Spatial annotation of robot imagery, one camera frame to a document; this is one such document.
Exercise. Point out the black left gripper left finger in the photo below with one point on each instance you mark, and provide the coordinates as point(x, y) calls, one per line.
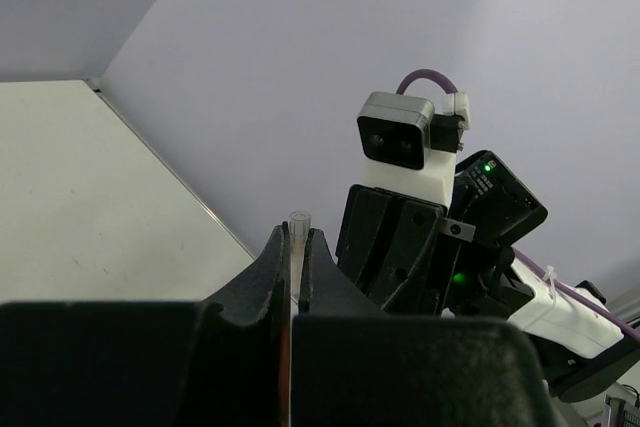
point(219, 361)

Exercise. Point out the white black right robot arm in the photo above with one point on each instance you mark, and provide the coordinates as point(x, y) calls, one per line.
point(582, 347)

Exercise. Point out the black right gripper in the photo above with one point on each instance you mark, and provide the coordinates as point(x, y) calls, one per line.
point(385, 244)

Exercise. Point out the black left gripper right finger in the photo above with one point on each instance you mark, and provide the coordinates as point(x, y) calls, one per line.
point(353, 365)

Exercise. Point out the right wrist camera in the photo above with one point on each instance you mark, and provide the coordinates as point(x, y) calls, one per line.
point(401, 130)

